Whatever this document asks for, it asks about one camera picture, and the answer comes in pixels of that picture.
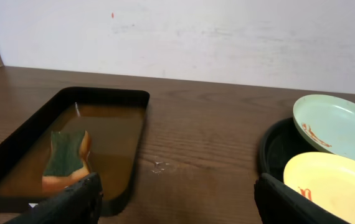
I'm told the round black serving tray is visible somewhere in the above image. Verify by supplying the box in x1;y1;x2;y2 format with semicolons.
258;117;355;183

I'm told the black rectangular water tray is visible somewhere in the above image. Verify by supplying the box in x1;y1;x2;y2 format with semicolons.
0;87;149;217

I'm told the green and orange sponge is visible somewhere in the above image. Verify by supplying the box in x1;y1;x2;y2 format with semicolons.
42;130;91;193

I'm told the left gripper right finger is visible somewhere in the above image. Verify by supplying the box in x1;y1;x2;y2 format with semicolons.
254;173;345;224

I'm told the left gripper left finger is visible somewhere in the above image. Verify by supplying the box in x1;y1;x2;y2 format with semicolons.
5;172;103;224

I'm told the light green plate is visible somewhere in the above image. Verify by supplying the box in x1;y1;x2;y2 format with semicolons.
293;95;355;160

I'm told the yellow plate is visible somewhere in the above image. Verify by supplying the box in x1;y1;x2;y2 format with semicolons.
283;152;355;223

